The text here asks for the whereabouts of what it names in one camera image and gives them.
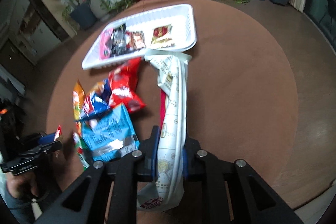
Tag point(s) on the black snack packet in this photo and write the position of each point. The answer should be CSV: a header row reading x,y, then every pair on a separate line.
x,y
118,38

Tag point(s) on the orange snack bar packet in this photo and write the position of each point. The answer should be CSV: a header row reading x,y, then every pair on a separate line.
x,y
78,96

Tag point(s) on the white plastic tray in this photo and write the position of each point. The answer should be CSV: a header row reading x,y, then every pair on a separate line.
x,y
183,33

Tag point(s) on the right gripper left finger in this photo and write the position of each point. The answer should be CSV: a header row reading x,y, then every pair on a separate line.
x,y
147,169

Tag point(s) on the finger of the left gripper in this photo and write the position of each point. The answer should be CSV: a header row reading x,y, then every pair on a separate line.
x,y
49,138

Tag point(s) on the light blue snack bag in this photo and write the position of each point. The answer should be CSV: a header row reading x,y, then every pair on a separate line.
x,y
113,136

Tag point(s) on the dark blue plant pot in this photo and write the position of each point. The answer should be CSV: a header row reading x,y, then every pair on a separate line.
x,y
84,16

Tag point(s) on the green red snack packet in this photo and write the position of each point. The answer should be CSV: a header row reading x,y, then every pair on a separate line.
x,y
80,148

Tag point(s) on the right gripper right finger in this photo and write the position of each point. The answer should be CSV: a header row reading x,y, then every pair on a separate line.
x,y
189,154

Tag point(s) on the white patterned snack packet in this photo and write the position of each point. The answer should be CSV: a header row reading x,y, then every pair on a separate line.
x,y
166,191

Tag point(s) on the white ribbed plant pot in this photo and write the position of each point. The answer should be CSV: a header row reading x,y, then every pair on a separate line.
x,y
97,9

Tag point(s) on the red brown snack packet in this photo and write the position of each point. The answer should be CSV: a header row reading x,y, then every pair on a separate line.
x,y
135,40

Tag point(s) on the blue roll cake packet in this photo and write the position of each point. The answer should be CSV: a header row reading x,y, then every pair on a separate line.
x,y
96,101

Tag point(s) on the pink snack packet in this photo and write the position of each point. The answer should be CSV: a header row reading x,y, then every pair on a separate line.
x,y
106,42

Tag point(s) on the red yellow snack packet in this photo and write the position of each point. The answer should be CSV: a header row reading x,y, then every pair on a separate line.
x,y
162,34

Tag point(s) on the red snack bag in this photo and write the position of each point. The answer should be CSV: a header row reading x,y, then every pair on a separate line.
x,y
123,82

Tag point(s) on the person's left hand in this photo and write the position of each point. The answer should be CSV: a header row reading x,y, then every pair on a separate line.
x,y
18,185

